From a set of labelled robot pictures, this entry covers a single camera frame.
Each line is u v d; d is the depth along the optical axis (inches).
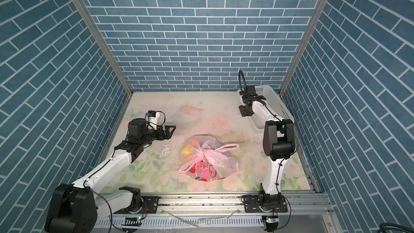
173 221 27.8
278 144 20.9
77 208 15.9
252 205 29.0
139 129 25.8
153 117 29.6
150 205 29.0
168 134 30.2
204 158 31.6
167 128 29.7
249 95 31.0
